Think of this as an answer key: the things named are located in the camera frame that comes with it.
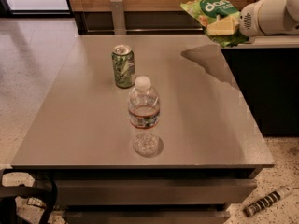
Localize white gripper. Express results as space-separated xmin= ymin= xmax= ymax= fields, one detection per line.
xmin=206 ymin=0 xmax=266 ymax=37

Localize green rice chip bag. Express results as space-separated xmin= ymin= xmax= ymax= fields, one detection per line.
xmin=180 ymin=0 xmax=249 ymax=48

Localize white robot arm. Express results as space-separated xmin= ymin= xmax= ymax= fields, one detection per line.
xmin=206 ymin=0 xmax=299 ymax=37

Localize clear plastic water bottle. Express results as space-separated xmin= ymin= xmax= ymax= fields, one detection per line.
xmin=127 ymin=76 xmax=160 ymax=157

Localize green soda can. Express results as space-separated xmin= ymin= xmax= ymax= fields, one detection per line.
xmin=111 ymin=44 xmax=135 ymax=89

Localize white striped power strip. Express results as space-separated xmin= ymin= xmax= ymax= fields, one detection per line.
xmin=243 ymin=186 xmax=293 ymax=217

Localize black chair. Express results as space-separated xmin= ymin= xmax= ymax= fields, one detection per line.
xmin=0 ymin=168 xmax=59 ymax=224

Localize left metal bracket post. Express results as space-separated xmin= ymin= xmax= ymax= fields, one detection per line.
xmin=110 ymin=0 xmax=127 ymax=35

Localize horizontal metal rail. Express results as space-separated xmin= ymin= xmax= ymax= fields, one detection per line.
xmin=85 ymin=28 xmax=204 ymax=35

